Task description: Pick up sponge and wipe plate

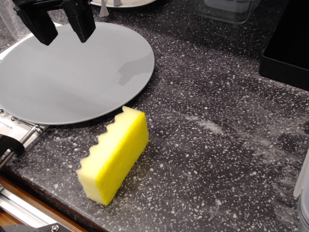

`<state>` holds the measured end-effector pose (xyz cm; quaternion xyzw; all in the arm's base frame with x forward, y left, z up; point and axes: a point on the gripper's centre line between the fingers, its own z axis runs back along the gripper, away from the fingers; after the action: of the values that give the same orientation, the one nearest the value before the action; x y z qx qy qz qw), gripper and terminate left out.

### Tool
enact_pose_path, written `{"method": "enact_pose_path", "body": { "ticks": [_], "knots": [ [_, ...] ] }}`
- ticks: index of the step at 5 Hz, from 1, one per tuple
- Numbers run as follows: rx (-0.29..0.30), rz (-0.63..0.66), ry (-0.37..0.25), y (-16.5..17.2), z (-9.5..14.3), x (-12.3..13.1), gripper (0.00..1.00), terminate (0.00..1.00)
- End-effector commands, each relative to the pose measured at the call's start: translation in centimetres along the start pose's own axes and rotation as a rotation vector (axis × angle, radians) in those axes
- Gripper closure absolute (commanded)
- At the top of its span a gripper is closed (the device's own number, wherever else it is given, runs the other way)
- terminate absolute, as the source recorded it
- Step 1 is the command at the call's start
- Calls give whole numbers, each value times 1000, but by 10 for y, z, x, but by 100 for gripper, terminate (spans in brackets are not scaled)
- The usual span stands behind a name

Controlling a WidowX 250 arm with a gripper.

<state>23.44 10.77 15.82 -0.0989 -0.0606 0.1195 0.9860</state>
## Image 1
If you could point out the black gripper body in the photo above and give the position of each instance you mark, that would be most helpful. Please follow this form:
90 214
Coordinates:
48 5

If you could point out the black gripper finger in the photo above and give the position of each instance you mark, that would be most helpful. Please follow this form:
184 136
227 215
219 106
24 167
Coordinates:
38 22
80 17

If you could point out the yellow sponge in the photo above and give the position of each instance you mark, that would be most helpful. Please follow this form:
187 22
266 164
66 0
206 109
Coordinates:
109 162

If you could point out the white plate with cutlery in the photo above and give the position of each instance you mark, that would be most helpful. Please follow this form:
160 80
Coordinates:
126 3

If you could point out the grey round plate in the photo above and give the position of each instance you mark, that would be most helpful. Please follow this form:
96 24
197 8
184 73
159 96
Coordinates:
69 81

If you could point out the black clamp with metal screw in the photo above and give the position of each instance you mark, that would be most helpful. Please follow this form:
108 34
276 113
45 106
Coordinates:
10 146

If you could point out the clear glass container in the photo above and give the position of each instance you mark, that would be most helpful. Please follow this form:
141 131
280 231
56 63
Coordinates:
229 11

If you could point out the black plastic tray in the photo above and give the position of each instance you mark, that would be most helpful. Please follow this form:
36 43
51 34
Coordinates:
286 57

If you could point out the aluminium rail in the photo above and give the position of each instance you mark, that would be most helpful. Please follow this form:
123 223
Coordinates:
26 213

